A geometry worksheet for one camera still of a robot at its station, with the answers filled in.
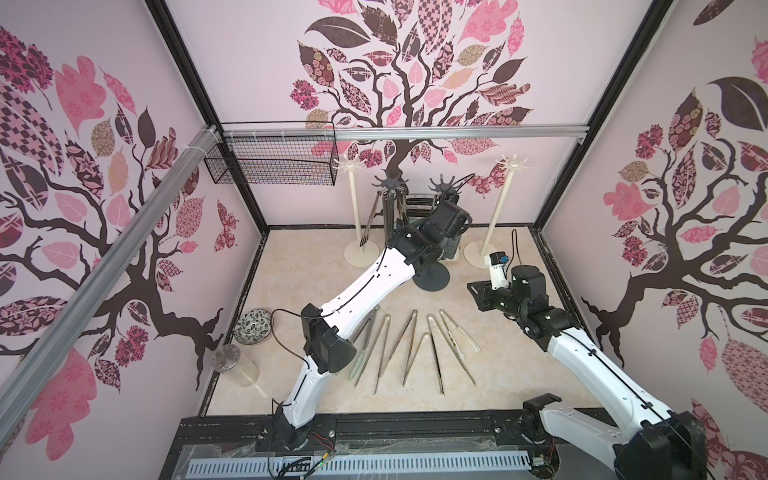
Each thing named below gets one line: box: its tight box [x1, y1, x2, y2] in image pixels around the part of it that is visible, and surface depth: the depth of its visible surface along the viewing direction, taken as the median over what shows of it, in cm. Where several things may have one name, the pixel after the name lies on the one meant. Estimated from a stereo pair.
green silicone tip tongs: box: [349, 305, 380, 381], surface depth 91 cm
